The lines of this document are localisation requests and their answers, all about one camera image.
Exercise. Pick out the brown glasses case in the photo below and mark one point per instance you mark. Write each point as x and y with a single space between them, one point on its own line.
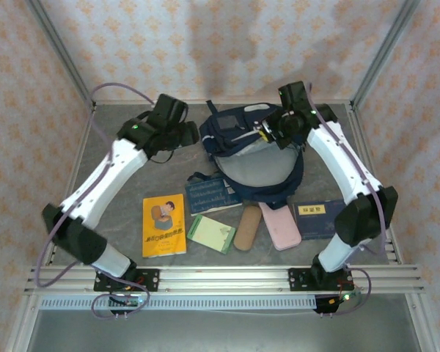
246 231

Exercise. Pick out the pink pencil case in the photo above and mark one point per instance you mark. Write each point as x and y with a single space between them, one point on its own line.
280 229

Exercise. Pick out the navy blue backpack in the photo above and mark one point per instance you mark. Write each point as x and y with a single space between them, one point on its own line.
256 165

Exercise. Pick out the aluminium rear frame bar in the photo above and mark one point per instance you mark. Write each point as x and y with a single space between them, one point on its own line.
223 101

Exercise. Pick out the green notebook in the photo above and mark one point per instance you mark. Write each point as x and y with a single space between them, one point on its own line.
210 232

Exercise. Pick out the aluminium frame post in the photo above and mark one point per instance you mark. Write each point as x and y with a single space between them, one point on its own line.
385 51
62 55

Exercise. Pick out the aluminium table side rail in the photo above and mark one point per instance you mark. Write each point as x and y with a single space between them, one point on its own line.
78 161
366 154

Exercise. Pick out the navy book yellow label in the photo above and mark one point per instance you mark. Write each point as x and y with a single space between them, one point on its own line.
315 220

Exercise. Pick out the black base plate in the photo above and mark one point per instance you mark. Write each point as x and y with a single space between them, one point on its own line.
298 280
150 280

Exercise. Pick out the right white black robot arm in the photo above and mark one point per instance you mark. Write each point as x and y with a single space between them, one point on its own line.
337 157

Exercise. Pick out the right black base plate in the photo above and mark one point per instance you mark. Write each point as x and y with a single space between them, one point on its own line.
298 280

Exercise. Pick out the aluminium mounting rail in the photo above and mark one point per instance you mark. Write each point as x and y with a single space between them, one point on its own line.
223 280

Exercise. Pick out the yellow paperback book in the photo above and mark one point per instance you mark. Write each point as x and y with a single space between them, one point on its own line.
165 227

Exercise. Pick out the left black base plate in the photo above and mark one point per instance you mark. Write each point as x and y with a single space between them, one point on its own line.
150 280

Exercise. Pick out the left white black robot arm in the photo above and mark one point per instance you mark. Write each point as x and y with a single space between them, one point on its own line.
95 183

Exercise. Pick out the small circuit board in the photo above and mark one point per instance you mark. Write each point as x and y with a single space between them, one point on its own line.
348 297
132 302

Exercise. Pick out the dark blue book QR codes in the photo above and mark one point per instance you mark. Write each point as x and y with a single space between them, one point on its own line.
209 198

